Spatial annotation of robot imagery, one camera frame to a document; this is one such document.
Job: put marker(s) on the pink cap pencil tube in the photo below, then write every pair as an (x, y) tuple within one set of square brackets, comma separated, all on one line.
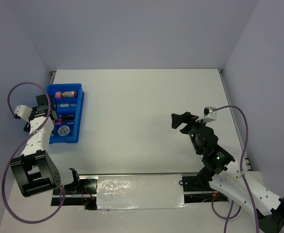
[(65, 94)]

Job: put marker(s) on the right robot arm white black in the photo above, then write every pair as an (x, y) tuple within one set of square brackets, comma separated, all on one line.
[(222, 172)]

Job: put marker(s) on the blue paint jar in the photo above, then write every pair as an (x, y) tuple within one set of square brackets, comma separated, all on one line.
[(64, 130)]

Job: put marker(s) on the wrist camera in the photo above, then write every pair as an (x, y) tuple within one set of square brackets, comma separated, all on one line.
[(22, 112), (210, 114)]

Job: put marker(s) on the orange cap black highlighter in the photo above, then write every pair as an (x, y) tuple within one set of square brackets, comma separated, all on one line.
[(65, 120)]

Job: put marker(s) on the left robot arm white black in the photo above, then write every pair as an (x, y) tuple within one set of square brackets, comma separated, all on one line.
[(34, 170)]

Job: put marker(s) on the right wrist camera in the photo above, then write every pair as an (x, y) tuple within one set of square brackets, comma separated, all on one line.
[(210, 114)]

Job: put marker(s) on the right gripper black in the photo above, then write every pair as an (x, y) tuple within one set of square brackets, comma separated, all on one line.
[(186, 117)]

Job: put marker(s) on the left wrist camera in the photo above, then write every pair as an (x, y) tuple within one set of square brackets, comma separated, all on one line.
[(22, 112)]

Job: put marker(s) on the blue compartment bin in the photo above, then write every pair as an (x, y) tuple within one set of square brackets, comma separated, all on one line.
[(68, 102)]

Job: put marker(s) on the pink cap black highlighter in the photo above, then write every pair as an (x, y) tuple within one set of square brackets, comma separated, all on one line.
[(67, 116)]

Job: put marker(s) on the silver foil plate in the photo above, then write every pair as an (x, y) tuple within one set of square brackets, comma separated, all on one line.
[(139, 192)]

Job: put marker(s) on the blue slim pen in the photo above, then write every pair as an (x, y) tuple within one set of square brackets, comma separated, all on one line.
[(66, 105)]

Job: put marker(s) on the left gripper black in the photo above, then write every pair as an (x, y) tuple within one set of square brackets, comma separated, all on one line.
[(27, 127)]

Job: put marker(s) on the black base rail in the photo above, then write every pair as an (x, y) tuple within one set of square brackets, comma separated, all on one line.
[(86, 196)]

